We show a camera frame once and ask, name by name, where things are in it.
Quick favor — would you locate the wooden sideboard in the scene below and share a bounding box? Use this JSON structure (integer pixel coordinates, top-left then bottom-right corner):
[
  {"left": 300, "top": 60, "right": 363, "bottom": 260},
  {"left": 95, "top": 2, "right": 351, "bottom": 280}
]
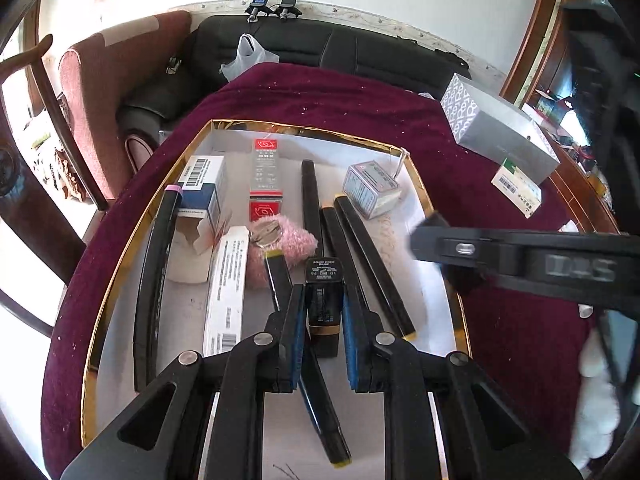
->
[{"left": 499, "top": 0, "right": 623, "bottom": 233}]

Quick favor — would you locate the red white box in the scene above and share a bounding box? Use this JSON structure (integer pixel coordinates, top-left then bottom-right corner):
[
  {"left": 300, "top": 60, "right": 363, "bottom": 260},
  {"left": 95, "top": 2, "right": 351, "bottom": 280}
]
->
[{"left": 248, "top": 138, "right": 285, "bottom": 222}]

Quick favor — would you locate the black leather sofa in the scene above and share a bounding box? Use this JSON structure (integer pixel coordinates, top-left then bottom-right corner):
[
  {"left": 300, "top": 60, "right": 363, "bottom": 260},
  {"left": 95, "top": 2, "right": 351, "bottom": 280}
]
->
[{"left": 119, "top": 14, "right": 472, "bottom": 126}]

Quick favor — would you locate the long black pen pink cap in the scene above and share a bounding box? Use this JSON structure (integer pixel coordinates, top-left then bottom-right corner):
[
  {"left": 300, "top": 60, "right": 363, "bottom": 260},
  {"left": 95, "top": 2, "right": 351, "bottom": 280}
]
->
[{"left": 133, "top": 184, "right": 182, "bottom": 392}]

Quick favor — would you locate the maroon upholstered chair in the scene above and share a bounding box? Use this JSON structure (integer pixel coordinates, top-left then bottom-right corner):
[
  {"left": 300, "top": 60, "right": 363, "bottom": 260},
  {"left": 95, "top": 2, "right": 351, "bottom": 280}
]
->
[{"left": 57, "top": 10, "right": 194, "bottom": 203}]

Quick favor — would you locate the dark wooden chair frame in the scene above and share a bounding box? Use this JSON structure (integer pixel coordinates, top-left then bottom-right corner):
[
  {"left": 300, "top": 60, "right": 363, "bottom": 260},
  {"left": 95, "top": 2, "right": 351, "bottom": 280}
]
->
[{"left": 0, "top": 34, "right": 112, "bottom": 341}]

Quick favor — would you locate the black gold lipstick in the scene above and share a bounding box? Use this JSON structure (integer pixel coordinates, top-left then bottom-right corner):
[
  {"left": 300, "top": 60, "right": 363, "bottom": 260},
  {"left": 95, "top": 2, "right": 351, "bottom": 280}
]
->
[{"left": 304, "top": 257, "right": 346, "bottom": 359}]

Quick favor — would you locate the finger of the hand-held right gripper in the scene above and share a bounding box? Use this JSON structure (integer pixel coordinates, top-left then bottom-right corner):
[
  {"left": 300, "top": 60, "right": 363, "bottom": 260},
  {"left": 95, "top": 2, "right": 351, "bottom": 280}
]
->
[{"left": 409, "top": 211, "right": 532, "bottom": 282}]

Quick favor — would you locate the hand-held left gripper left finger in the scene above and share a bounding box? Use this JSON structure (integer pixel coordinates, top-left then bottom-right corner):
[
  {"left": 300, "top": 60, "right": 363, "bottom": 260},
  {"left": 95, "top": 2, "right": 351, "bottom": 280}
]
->
[{"left": 60, "top": 284, "right": 307, "bottom": 480}]

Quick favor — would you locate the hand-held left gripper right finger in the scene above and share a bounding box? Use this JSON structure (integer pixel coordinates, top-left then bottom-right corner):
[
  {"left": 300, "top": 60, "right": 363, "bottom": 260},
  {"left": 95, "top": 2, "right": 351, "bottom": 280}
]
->
[{"left": 342, "top": 285, "right": 585, "bottom": 480}]

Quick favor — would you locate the white green medicine box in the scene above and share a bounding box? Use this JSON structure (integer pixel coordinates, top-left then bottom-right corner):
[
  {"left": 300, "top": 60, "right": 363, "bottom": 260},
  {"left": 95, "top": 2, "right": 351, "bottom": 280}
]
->
[{"left": 492, "top": 157, "right": 543, "bottom": 218}]

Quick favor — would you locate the white plastic bag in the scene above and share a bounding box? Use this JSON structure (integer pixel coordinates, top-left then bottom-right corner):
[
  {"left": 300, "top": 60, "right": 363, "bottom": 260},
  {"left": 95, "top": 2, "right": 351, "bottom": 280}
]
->
[{"left": 220, "top": 33, "right": 279, "bottom": 82}]

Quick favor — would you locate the grey patterned box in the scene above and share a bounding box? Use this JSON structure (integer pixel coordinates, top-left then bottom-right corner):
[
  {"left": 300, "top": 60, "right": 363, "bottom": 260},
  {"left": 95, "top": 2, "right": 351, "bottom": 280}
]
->
[{"left": 440, "top": 72, "right": 561, "bottom": 186}]

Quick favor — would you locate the white medicine box with barcode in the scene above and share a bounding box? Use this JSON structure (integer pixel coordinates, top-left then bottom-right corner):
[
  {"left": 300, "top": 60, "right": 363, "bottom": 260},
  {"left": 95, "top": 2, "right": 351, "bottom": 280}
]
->
[{"left": 167, "top": 155, "right": 233, "bottom": 283}]

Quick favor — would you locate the black clip device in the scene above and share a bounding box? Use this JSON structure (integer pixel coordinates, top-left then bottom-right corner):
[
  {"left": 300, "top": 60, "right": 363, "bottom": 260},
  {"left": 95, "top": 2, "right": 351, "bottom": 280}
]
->
[
  {"left": 272, "top": 0, "right": 302, "bottom": 23},
  {"left": 244, "top": 0, "right": 272, "bottom": 23}
]

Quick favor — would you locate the long white box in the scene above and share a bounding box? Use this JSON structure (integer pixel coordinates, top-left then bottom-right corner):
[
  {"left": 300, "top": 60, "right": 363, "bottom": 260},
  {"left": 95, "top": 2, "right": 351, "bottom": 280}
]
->
[{"left": 202, "top": 225, "right": 249, "bottom": 358}]

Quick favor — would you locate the dark red velvet tablecloth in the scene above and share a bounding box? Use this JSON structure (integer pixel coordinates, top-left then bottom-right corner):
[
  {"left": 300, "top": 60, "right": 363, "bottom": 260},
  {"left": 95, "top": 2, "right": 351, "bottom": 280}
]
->
[{"left": 40, "top": 62, "right": 623, "bottom": 467}]

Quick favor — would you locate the gold rimmed white tray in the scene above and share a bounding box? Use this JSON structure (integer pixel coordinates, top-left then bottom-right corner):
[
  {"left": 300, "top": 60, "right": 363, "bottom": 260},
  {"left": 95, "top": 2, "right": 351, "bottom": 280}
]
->
[{"left": 81, "top": 118, "right": 472, "bottom": 449}]

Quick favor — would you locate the small grey box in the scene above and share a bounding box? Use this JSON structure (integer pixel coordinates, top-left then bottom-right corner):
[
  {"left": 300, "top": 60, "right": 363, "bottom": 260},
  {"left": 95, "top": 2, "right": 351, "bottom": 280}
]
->
[{"left": 342, "top": 160, "right": 402, "bottom": 220}]

